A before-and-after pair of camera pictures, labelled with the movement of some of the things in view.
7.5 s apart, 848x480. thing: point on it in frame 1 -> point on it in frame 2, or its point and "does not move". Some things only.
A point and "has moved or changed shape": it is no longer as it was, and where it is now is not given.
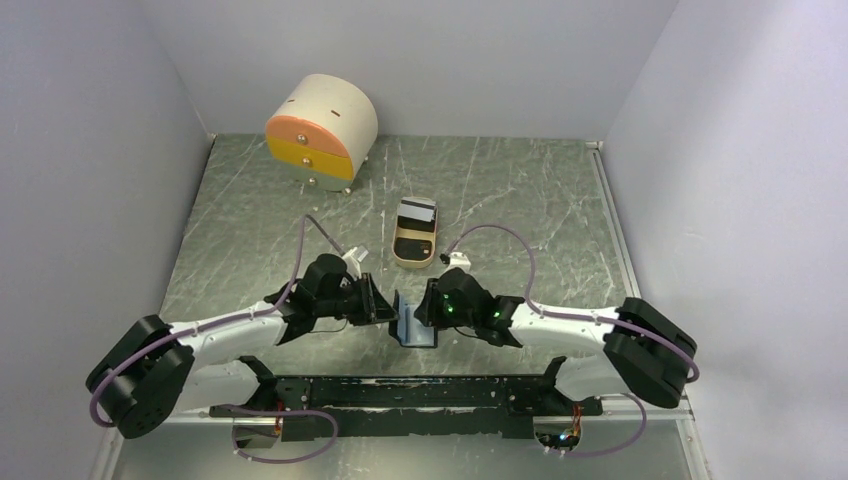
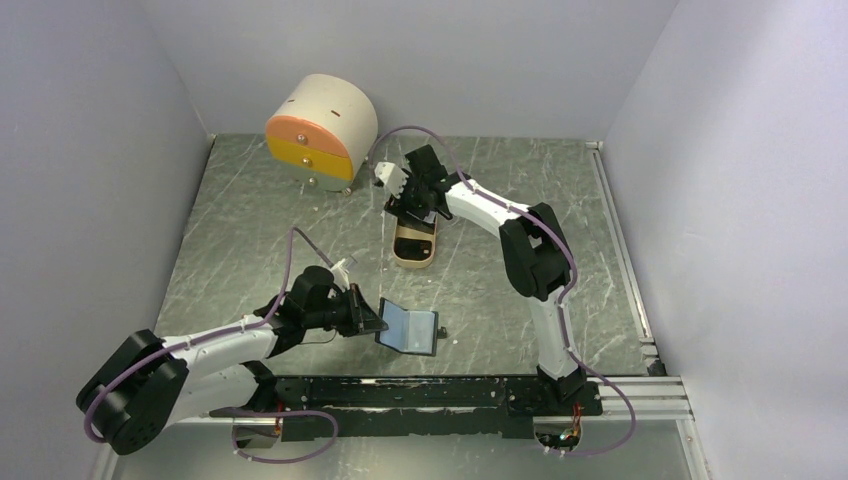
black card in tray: [412, 248] does not move
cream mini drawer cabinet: [322, 130] does not move
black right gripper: [428, 310] -> [420, 213]
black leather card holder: [410, 331] has moved or changed shape
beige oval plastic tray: [414, 234] does not move
